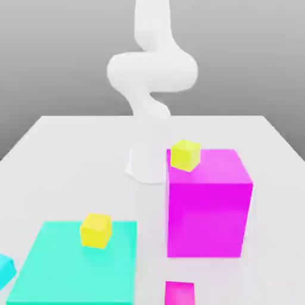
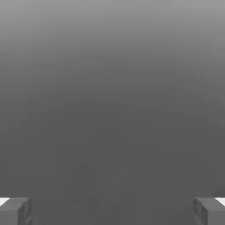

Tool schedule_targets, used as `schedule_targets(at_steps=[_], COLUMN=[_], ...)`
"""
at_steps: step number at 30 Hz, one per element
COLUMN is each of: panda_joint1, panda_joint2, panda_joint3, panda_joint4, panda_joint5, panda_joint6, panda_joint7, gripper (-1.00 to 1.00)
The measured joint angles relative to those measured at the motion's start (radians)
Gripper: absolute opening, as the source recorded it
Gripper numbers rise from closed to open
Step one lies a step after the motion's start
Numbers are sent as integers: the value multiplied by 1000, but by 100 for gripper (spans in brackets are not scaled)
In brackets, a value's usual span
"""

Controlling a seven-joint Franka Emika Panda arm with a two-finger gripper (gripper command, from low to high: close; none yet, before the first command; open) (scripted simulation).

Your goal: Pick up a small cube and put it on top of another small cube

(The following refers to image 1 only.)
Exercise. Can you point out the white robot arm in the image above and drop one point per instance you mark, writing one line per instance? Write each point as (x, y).
(152, 71)

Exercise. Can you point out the small yellow cube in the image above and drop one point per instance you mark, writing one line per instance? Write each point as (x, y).
(95, 231)
(185, 155)

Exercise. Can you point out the small magenta cube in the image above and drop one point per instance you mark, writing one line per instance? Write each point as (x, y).
(179, 294)

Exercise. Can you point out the small cyan cube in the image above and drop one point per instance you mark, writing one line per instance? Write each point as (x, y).
(4, 270)

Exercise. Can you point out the large magenta box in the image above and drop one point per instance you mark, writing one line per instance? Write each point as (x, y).
(207, 214)

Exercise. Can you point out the large turquoise box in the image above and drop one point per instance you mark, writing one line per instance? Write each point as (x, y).
(71, 269)

